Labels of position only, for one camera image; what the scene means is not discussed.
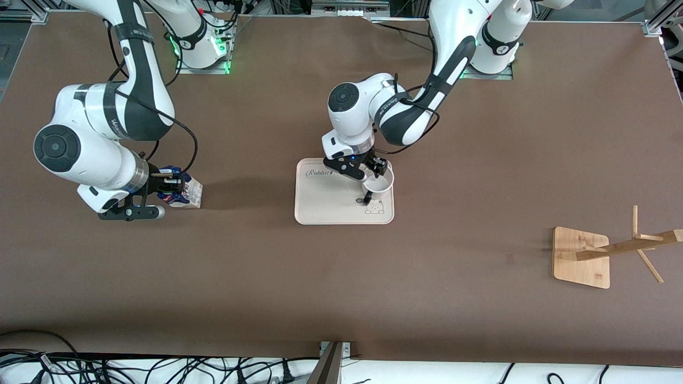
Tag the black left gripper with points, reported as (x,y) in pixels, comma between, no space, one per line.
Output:
(372,159)

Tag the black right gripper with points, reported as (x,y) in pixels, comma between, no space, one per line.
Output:
(157,183)

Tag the blue milk carton green cap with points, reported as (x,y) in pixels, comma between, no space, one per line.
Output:
(193,194)

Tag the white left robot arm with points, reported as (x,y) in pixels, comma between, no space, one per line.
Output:
(453,32)

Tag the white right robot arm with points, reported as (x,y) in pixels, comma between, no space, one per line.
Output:
(96,149)

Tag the wooden cup hanging rack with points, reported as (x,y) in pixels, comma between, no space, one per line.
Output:
(581,256)

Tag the cream rabbit print tray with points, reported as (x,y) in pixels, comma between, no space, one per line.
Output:
(331,208)

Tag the grey equipment box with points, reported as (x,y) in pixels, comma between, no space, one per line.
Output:
(349,7)

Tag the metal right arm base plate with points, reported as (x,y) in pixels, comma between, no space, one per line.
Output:
(184,70)

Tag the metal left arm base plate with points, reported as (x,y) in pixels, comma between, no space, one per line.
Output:
(504,76)

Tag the silver bracket plate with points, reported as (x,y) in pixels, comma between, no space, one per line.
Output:
(347,349)

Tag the grey metal post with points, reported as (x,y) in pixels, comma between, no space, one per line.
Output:
(326,370)

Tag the aluminium frame profile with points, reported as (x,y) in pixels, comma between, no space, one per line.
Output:
(652,29)
(24,16)

